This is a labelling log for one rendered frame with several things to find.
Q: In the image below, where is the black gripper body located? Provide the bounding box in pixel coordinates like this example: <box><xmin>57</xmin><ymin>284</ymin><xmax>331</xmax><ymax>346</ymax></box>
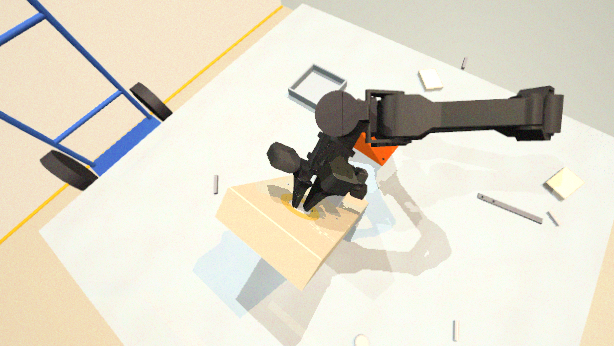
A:
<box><xmin>266</xmin><ymin>131</ymin><xmax>368</xmax><ymax>200</ymax></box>

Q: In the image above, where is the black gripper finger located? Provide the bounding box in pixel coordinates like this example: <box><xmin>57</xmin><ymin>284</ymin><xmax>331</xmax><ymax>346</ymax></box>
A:
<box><xmin>292</xmin><ymin>172</ymin><xmax>313</xmax><ymax>209</ymax></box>
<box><xmin>303</xmin><ymin>176</ymin><xmax>340</xmax><ymax>212</ymax></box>

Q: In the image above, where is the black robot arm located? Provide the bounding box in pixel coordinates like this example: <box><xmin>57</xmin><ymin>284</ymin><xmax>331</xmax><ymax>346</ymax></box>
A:
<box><xmin>310</xmin><ymin>85</ymin><xmax>564</xmax><ymax>196</ymax></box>

